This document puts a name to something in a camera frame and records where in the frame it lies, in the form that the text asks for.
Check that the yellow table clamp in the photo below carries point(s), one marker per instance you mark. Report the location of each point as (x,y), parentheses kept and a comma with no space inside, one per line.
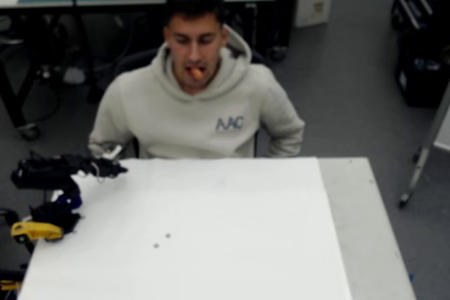
(35,231)

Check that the small white camera board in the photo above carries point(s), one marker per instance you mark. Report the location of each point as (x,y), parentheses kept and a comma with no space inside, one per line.
(112,151)

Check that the orange food piece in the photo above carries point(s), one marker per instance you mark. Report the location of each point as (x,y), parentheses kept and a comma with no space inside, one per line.
(198,73)

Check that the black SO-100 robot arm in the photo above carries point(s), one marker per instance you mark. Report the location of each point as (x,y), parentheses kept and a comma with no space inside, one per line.
(42,173)

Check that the black slanted pole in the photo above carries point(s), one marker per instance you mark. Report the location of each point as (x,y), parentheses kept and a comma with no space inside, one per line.
(75,1)

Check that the white bag on floor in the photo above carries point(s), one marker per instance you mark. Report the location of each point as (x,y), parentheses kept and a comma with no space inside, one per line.
(74,75)

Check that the black caster wheel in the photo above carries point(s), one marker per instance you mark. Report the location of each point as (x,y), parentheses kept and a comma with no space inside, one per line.
(29,131)

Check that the large white paper sheet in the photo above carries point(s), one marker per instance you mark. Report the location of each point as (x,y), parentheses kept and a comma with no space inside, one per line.
(211,226)

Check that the yellow black clamp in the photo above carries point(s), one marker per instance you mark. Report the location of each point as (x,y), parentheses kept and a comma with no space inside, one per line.
(10,280)

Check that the grey wheeled stand leg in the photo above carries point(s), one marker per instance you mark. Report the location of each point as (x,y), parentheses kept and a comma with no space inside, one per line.
(422,159)

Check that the man in beige hoodie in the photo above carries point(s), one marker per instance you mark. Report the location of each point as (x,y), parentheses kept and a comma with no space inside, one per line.
(183,114)

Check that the black storage bin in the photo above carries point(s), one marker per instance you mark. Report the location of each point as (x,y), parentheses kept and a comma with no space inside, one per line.
(415,85)

